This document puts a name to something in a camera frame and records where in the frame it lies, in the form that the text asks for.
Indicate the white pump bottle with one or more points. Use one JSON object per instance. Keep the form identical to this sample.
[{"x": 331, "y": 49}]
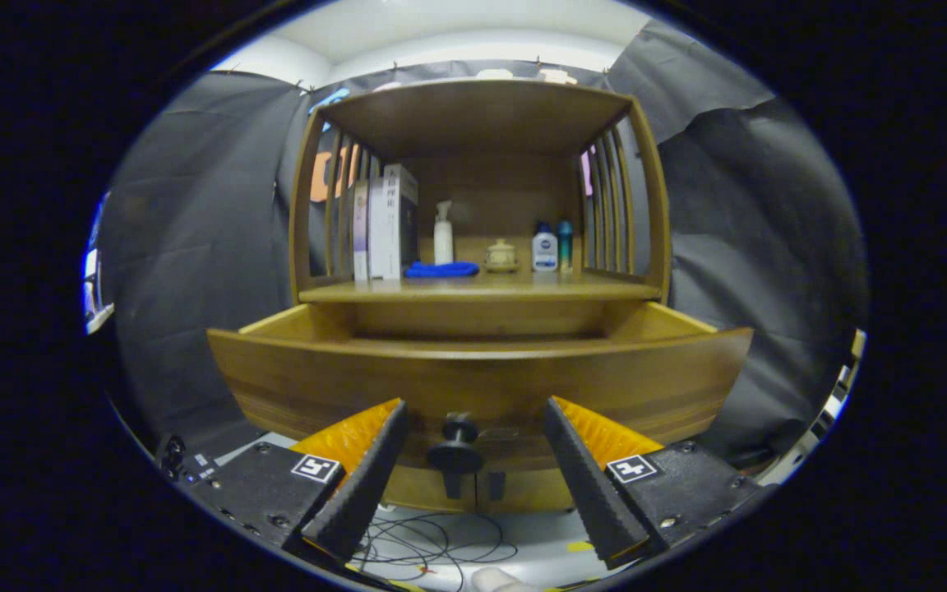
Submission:
[{"x": 443, "y": 242}]

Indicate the wooden cabinet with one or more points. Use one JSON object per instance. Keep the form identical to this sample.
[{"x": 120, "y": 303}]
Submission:
[{"x": 506, "y": 123}]

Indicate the beige lidded teacup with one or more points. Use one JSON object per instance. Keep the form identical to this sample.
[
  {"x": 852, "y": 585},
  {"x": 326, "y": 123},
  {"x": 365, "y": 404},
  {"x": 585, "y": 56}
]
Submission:
[{"x": 501, "y": 256}]

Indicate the yellow tape piece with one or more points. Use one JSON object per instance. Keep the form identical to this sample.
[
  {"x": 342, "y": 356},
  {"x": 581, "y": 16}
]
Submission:
[{"x": 579, "y": 546}]

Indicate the white bottle with blue cap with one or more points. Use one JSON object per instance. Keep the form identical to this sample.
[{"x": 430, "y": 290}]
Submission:
[{"x": 544, "y": 253}]

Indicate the wooden countertop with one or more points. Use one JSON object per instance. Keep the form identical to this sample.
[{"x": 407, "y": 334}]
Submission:
[{"x": 515, "y": 285}]

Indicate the thick white book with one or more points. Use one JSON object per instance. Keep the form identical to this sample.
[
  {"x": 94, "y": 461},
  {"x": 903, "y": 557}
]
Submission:
[{"x": 391, "y": 230}]

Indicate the blue cloth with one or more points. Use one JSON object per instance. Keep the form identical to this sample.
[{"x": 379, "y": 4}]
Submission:
[{"x": 441, "y": 270}]

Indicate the thin pale purple book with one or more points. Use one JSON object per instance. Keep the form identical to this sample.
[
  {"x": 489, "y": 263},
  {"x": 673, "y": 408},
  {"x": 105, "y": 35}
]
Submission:
[{"x": 361, "y": 238}]

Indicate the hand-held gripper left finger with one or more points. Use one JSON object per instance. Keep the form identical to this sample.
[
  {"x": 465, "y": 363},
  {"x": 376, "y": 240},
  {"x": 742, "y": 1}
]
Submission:
[{"x": 367, "y": 485}]

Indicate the teal bottle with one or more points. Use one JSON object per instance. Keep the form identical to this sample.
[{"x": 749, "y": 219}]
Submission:
[{"x": 565, "y": 247}]

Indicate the wooden cabinet door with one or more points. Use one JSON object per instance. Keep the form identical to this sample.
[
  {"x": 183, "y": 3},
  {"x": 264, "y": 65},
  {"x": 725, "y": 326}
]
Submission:
[
  {"x": 416, "y": 497},
  {"x": 531, "y": 492}
]

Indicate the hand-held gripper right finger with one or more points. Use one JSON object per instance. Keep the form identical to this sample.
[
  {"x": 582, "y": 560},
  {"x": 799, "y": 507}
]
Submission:
[{"x": 584, "y": 485}]

